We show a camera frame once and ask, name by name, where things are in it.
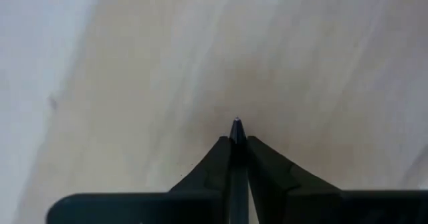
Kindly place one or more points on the black ballpoint pen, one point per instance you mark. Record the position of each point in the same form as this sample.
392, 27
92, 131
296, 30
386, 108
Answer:
237, 132

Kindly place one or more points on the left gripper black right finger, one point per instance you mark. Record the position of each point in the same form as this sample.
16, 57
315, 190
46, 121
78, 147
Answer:
277, 190

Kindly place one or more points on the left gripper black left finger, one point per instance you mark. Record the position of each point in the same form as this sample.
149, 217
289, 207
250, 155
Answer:
207, 184

